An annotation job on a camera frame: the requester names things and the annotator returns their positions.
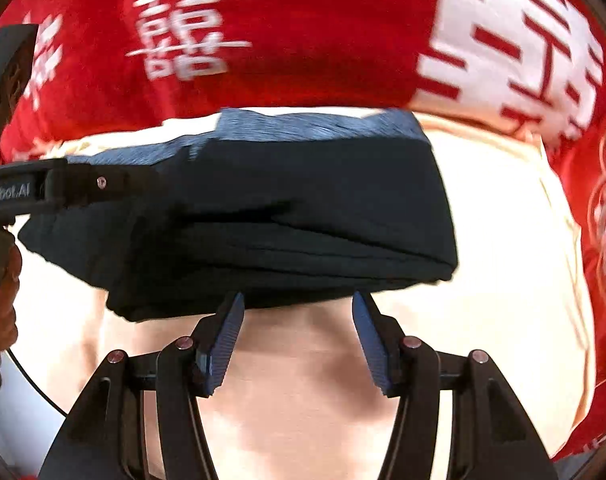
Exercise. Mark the red printed blanket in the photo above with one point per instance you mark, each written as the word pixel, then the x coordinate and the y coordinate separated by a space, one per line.
pixel 308 35

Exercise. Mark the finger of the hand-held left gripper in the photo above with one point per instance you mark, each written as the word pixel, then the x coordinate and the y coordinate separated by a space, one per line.
pixel 98 183
pixel 8 70

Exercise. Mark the cream cloth cushion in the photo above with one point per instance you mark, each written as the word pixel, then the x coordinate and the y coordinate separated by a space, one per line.
pixel 308 410

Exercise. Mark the person's left hand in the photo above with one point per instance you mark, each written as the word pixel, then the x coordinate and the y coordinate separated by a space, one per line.
pixel 0 315

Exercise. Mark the black pants with leaf-print stripe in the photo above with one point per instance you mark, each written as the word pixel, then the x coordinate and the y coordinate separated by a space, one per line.
pixel 283 220

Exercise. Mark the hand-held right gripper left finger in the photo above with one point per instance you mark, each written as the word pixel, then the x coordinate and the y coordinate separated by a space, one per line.
pixel 222 350

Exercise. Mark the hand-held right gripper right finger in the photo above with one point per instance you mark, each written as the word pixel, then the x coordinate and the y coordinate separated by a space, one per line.
pixel 375 350

